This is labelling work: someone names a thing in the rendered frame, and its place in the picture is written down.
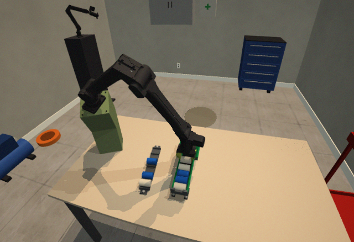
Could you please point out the blue plastic bar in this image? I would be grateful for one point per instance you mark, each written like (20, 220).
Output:
(183, 173)
(152, 161)
(181, 179)
(148, 175)

